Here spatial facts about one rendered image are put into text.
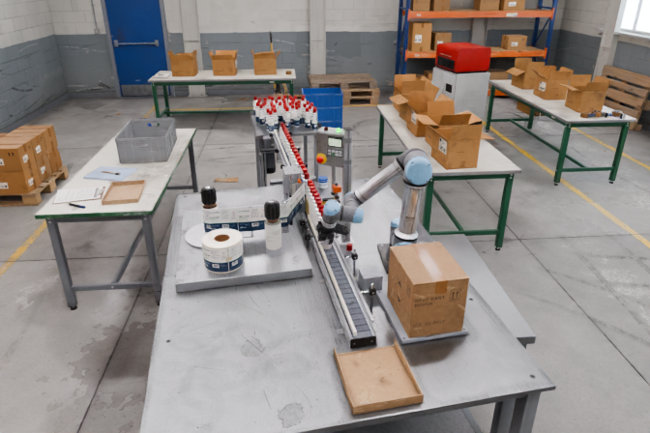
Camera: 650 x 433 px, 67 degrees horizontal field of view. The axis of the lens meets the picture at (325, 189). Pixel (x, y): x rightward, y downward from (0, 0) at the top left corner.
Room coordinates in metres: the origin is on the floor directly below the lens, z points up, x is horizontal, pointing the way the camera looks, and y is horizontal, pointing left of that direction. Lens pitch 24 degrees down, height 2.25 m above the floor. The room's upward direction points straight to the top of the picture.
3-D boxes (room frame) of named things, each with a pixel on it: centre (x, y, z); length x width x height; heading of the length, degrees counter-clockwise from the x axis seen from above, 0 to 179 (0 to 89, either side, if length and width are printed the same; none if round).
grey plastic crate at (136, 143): (4.10, 1.54, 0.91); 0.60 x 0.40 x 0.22; 8
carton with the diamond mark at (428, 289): (1.79, -0.44, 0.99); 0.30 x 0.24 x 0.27; 11
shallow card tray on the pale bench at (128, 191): (3.18, 1.43, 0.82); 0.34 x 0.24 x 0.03; 11
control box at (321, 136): (2.52, -0.05, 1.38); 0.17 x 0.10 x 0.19; 67
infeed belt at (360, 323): (2.39, 0.01, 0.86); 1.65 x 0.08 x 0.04; 12
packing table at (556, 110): (6.27, -2.92, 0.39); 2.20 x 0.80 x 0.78; 5
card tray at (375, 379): (1.42, -0.19, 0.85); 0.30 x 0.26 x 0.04; 12
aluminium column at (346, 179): (2.47, -0.12, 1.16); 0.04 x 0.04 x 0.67; 12
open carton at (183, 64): (7.75, 2.20, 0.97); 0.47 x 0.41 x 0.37; 1
